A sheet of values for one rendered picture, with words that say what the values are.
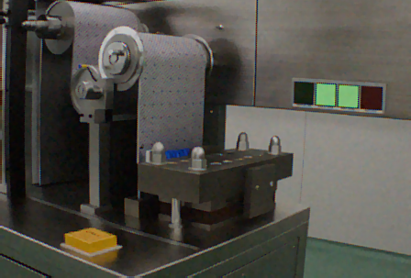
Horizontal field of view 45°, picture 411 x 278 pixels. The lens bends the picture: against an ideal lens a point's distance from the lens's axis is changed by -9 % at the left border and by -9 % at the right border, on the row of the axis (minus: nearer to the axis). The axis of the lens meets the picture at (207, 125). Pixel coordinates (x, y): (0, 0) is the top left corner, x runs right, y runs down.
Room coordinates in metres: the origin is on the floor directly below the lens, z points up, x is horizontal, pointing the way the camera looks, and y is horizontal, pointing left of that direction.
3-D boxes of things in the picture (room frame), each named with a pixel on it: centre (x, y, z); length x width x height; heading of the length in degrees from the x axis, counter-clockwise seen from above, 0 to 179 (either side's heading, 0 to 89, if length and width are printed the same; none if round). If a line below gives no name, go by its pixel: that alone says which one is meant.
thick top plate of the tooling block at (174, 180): (1.21, -0.04, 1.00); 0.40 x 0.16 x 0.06; 144
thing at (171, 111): (1.24, 0.08, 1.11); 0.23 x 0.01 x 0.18; 144
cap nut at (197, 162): (1.05, 0.02, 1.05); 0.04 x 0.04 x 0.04
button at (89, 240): (0.90, 0.21, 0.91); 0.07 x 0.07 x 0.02; 54
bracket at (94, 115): (1.17, 0.25, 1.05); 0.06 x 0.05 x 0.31; 144
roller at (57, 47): (1.43, 0.33, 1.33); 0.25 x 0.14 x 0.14; 144
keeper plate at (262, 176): (1.17, -0.12, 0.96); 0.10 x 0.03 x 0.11; 144
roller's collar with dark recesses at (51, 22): (1.31, 0.42, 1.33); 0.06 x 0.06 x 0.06; 54
